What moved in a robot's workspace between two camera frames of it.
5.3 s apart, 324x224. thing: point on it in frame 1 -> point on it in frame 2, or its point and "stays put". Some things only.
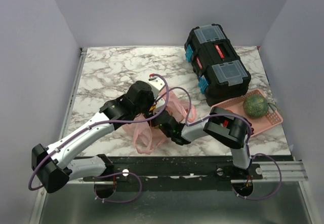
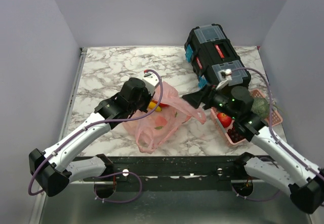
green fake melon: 255,106 stays put
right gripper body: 154,122 -> 220,102
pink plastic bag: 147,138 stays put
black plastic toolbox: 223,76 stays put
